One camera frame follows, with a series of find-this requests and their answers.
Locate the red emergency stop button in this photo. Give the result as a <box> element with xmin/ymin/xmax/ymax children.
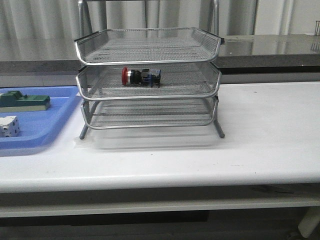
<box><xmin>121</xmin><ymin>66</ymin><xmax>161</xmax><ymax>88</ymax></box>

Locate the mesh tray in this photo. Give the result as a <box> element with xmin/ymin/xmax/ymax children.
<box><xmin>74</xmin><ymin>27</ymin><xmax>222</xmax><ymax>66</ymax></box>
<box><xmin>76</xmin><ymin>62</ymin><xmax>222</xmax><ymax>101</ymax></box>
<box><xmin>81</xmin><ymin>97</ymin><xmax>218</xmax><ymax>130</ymax></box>

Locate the blue plastic tray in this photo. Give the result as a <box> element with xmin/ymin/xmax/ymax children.
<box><xmin>0</xmin><ymin>86</ymin><xmax>81</xmax><ymax>157</ymax></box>

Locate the grey stone counter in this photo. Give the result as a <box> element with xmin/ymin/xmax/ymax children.
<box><xmin>0</xmin><ymin>34</ymin><xmax>320</xmax><ymax>88</ymax></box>

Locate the green terminal block module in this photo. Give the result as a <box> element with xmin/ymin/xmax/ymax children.
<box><xmin>0</xmin><ymin>90</ymin><xmax>51</xmax><ymax>113</ymax></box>

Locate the white contact block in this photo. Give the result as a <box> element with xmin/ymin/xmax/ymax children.
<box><xmin>0</xmin><ymin>115</ymin><xmax>20</xmax><ymax>138</ymax></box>

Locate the grey pleated curtain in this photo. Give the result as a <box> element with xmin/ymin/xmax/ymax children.
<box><xmin>0</xmin><ymin>0</ymin><xmax>320</xmax><ymax>40</ymax></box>

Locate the white table leg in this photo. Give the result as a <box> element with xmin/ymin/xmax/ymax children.
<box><xmin>298</xmin><ymin>206</ymin><xmax>320</xmax><ymax>238</ymax></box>

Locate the grey metal rack frame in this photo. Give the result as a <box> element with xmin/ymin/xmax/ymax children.
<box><xmin>78</xmin><ymin>0</ymin><xmax>225</xmax><ymax>140</ymax></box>

